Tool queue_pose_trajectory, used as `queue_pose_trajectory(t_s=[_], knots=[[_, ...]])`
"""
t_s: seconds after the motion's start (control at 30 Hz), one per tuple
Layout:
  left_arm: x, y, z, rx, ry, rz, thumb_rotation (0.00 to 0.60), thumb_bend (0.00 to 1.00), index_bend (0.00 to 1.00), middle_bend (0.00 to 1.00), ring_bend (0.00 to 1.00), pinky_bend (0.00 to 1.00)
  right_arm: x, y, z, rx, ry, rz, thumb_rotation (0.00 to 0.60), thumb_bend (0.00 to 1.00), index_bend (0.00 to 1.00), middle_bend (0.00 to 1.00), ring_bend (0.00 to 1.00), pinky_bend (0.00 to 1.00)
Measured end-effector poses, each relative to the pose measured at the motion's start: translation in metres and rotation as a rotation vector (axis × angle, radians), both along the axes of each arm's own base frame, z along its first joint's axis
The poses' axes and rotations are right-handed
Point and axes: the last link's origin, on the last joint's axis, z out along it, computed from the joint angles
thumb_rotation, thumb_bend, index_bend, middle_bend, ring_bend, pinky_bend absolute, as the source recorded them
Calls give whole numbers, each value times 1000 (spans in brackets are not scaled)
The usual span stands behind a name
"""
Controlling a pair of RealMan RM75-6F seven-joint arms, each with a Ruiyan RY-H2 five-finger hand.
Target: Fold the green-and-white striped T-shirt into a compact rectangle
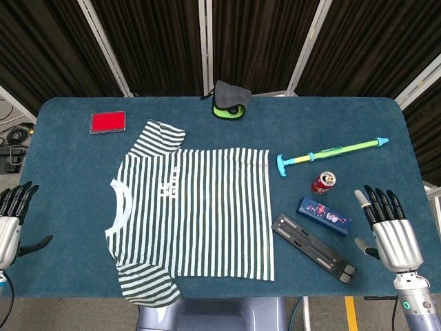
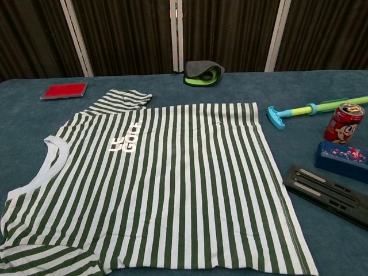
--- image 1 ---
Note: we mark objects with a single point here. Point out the white metal rack frame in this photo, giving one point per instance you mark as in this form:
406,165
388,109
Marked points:
435,198

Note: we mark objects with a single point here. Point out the red flat plastic case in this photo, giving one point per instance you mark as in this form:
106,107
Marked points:
107,122

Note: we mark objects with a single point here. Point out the black table edge bar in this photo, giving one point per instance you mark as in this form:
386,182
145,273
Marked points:
379,297

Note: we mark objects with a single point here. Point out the black folding laptop stand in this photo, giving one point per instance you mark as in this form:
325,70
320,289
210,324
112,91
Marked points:
310,245

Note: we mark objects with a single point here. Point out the green white striped T-shirt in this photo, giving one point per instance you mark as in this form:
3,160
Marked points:
206,207

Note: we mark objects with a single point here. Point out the white table leg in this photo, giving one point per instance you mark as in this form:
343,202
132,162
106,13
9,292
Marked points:
306,313

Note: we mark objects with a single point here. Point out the yellow floor tape strip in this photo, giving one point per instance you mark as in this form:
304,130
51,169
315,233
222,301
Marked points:
351,313

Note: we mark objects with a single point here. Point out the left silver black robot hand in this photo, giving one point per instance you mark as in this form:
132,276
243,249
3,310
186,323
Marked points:
8,238

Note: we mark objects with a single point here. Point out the grey green cloth pouch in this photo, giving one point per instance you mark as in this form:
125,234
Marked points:
229,94

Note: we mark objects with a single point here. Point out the teal green toy water pump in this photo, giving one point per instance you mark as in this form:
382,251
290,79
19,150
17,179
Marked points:
330,151

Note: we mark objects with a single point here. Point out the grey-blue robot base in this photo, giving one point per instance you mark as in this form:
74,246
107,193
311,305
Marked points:
206,313

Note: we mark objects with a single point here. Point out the blue patterned long box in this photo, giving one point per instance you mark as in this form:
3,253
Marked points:
324,215

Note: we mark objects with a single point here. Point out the black floor equipment box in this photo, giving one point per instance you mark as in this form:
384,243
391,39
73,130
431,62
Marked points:
12,160

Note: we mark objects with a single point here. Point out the red soda can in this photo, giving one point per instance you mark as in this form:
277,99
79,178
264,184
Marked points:
322,186

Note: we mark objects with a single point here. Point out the blue felt table cover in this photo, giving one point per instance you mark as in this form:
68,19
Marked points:
224,138

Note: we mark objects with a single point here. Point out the dark pleated screen panel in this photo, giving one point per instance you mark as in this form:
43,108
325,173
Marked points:
155,45
258,41
430,131
372,45
51,51

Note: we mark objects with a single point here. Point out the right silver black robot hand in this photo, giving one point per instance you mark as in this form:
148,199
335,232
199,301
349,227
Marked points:
399,241

